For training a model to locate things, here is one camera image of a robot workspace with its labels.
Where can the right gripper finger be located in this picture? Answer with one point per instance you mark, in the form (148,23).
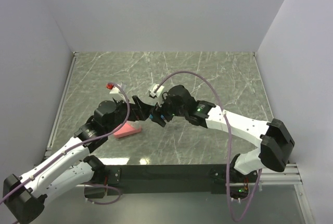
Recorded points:
(162,120)
(156,113)

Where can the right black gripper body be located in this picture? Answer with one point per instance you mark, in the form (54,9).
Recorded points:
(169,108)

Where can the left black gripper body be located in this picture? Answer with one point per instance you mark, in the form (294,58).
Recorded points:
(122,110)

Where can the white square plug adapter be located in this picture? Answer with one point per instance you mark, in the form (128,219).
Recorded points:
(135,124)

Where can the pink triangular power strip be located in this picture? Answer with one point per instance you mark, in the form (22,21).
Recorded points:
(126,130)

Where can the blue square plug adapter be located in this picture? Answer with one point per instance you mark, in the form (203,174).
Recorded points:
(161,116)

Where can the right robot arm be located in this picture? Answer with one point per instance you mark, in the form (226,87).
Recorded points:
(272,140)

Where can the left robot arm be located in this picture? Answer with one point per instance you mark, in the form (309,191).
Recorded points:
(27,195)

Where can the black base beam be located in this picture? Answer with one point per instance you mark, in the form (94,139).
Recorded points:
(135,179)

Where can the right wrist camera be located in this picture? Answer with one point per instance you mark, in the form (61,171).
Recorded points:
(156,90)

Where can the aluminium rail frame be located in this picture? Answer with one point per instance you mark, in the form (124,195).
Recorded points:
(49,147)

